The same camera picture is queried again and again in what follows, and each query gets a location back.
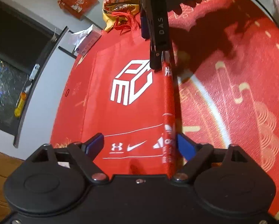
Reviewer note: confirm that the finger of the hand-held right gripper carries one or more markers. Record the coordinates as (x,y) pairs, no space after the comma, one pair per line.
(143,26)
(161,28)

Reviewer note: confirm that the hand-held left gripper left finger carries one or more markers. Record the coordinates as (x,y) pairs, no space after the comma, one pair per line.
(96,142)

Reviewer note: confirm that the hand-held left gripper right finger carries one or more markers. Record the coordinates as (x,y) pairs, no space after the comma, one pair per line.
(185,147)

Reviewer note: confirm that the red shopping bag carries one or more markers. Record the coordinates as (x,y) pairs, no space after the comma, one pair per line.
(141,121)

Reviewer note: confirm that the yellow printed bag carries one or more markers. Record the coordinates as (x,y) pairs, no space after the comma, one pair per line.
(120,2)

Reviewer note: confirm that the red printed tablecloth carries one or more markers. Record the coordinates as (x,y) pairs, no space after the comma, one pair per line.
(235,126)

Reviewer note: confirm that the tissue box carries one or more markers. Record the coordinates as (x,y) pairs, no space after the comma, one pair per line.
(88,39)

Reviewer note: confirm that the grey window sill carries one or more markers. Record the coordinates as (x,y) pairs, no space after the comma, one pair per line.
(35,93)

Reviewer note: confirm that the yellow packet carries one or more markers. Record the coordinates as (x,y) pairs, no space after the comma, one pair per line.
(20,105)

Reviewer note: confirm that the white tube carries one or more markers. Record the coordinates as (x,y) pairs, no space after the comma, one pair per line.
(28,87)

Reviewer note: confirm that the white and blue box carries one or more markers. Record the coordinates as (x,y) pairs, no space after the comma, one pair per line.
(34,71)

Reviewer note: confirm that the dark window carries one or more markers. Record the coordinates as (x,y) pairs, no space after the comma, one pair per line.
(13,51)

